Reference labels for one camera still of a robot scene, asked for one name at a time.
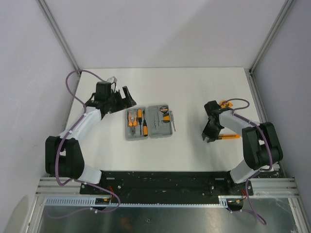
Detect orange hex key holder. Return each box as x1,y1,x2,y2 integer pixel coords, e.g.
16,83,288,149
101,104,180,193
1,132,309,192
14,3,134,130
162,112,170,123

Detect grey slotted cable duct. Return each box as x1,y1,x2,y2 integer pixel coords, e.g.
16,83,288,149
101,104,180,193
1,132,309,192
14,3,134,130
44,196,228,208

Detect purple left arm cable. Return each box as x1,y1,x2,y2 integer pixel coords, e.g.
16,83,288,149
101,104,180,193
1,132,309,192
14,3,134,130
46,70,121,219

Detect orange handle thick screwdriver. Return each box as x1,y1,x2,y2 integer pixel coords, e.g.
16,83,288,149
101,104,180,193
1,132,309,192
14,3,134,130
137,109,142,134

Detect orange handle slim screwdriver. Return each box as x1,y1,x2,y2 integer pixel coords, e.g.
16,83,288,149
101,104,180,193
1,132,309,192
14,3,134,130
143,110,148,136

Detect orange black utility knife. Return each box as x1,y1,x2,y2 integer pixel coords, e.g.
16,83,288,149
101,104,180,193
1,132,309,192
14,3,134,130
217,133,240,140

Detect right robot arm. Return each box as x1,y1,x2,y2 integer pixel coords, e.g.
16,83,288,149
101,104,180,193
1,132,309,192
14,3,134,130
202,100,283,195

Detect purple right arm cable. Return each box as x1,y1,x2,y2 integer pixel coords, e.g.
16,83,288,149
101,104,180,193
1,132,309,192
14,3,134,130
222,98,267,226

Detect grey plastic tool case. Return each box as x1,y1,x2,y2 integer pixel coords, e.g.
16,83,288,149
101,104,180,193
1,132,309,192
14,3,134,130
125,104,174,141

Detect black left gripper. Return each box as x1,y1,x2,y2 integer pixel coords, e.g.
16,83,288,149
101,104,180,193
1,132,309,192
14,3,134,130
106,86,136,114

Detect orange tape measure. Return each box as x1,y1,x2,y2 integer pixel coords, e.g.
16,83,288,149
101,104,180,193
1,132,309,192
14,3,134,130
219,100,233,108

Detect orange handle pliers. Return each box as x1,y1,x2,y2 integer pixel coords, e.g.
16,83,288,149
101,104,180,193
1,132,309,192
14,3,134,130
127,110,138,135

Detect aluminium frame rail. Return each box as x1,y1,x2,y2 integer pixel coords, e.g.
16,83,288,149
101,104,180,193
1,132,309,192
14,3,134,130
35,0,82,76

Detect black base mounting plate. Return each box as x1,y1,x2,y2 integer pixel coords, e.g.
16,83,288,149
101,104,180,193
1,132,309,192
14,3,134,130
50,171,286,197

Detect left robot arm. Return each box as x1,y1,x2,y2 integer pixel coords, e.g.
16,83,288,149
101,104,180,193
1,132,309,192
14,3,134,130
45,81,137,194

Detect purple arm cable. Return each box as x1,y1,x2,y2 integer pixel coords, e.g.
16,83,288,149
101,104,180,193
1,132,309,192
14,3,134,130
222,98,267,226
46,70,121,219

